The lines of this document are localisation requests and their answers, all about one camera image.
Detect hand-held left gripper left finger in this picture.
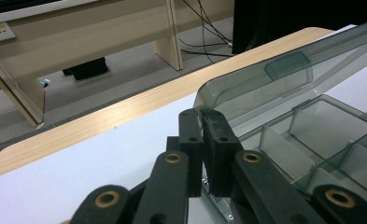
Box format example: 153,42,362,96
166,107,204,198

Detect black curtain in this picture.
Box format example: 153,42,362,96
233,0,367,54

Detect white table sheet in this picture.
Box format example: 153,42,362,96
0,23,367,224

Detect hanging black cables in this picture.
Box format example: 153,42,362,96
178,0,235,63

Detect light wooden desk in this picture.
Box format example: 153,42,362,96
0,0,235,129

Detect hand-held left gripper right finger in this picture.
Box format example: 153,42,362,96
202,109,245,198

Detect grey transparent compartment box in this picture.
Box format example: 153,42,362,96
192,18,367,224

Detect black box under desk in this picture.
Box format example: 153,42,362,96
62,56,109,81

